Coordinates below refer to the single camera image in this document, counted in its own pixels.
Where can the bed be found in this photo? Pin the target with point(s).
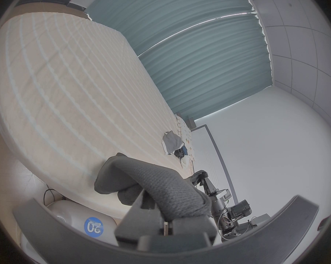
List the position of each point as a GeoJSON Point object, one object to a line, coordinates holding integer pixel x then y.
{"type": "Point", "coordinates": [72, 92]}

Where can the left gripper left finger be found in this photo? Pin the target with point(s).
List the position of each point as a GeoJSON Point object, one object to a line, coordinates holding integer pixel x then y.
{"type": "Point", "coordinates": [140, 224]}

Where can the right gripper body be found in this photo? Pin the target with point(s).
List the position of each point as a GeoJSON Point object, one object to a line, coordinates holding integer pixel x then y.
{"type": "Point", "coordinates": [208, 183]}

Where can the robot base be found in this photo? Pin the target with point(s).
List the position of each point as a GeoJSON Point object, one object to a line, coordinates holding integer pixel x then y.
{"type": "Point", "coordinates": [72, 219]}

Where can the white garment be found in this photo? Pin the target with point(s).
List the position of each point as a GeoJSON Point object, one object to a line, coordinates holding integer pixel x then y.
{"type": "Point", "coordinates": [186, 161]}

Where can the blue-green curtain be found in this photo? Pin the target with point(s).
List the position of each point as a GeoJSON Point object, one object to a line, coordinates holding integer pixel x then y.
{"type": "Point", "coordinates": [165, 12]}
{"type": "Point", "coordinates": [214, 65]}

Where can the black garment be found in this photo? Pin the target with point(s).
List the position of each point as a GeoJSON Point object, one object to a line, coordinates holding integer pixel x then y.
{"type": "Point", "coordinates": [179, 153]}
{"type": "Point", "coordinates": [160, 183]}

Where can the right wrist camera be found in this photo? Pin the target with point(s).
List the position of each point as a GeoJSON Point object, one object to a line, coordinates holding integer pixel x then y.
{"type": "Point", "coordinates": [225, 194]}

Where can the dark blue garment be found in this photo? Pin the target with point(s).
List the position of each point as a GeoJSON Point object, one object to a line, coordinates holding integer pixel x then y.
{"type": "Point", "coordinates": [185, 148]}

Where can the grey garment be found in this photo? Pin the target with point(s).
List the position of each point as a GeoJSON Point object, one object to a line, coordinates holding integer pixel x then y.
{"type": "Point", "coordinates": [171, 142]}

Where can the grey bedside table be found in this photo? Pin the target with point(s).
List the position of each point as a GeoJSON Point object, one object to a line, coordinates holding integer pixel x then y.
{"type": "Point", "coordinates": [191, 123]}

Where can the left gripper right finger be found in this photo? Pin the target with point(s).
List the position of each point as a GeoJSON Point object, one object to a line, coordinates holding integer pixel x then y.
{"type": "Point", "coordinates": [193, 228]}

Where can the white printed pillow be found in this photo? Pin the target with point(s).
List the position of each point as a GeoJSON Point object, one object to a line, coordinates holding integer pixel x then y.
{"type": "Point", "coordinates": [186, 136]}

